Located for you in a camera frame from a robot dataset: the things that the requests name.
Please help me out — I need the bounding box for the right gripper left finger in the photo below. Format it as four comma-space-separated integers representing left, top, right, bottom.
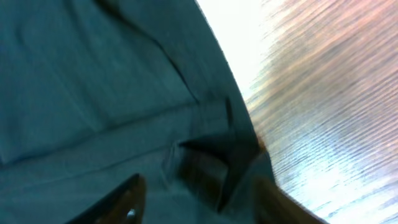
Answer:
67, 174, 146, 224

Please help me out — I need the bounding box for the black t-shirt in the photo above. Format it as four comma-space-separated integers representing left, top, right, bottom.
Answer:
1, 0, 273, 223

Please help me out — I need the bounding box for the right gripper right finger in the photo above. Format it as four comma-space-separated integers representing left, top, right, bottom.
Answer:
252, 177, 325, 224

